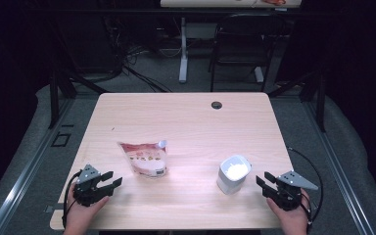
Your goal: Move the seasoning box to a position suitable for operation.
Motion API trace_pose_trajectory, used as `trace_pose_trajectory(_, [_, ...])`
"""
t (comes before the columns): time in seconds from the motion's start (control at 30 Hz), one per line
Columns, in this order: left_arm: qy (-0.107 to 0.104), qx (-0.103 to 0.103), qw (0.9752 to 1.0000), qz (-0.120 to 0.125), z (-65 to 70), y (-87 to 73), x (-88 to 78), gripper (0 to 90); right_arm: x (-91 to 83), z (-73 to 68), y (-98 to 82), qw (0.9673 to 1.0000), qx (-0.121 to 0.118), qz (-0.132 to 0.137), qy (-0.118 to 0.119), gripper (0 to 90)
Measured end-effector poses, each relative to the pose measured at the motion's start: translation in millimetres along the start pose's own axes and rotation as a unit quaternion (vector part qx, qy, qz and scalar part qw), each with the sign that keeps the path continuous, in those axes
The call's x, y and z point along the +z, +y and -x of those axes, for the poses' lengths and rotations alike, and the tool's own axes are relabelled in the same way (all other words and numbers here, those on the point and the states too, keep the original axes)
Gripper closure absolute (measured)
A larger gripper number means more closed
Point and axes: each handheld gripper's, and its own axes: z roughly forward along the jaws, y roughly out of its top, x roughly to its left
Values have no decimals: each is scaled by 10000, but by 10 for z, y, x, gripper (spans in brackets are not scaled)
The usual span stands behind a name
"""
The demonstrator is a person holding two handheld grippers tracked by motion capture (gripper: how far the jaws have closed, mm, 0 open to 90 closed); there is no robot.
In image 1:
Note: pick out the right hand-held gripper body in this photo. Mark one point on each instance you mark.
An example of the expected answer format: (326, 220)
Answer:
(287, 196)

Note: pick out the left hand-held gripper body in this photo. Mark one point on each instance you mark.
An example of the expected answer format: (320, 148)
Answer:
(89, 192)

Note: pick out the white container with hinged lid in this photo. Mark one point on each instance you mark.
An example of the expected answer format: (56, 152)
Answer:
(233, 174)

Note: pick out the pink refill pouch with spout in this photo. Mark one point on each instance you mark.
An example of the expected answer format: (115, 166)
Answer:
(145, 160)

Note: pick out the person's right hand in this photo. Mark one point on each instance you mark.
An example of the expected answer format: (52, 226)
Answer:
(293, 220)

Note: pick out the person's left hand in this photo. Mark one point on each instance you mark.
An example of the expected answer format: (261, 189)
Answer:
(80, 217)

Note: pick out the grey tape piece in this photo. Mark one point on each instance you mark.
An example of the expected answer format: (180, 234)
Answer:
(51, 208)

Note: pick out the black metal stand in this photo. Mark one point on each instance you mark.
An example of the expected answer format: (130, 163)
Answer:
(54, 98)
(321, 104)

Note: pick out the black round table grommet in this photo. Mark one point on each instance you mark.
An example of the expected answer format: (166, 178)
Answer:
(216, 105)

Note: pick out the white desk foot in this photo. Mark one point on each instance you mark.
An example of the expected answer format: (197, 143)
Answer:
(258, 74)

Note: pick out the black folding chair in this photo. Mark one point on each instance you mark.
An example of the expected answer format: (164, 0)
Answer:
(244, 49)

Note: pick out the white desk leg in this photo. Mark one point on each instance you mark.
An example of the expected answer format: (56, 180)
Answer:
(183, 58)

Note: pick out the light background desk top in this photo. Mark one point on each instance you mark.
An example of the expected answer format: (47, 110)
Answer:
(209, 3)

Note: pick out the aluminium floor rail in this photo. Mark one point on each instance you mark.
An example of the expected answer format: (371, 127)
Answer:
(26, 169)
(339, 169)

